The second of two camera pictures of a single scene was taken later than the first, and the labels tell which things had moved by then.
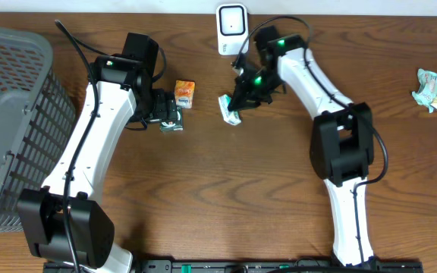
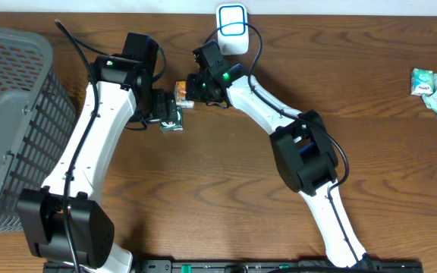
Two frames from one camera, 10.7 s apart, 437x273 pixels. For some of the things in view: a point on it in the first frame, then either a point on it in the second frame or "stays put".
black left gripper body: [170, 111] stays put
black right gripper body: [258, 82] to [197, 89]
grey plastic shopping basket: [24, 121] stays put
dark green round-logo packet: [174, 125] stays put
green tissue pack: [231, 117] to [422, 82]
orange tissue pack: [184, 92] stays put
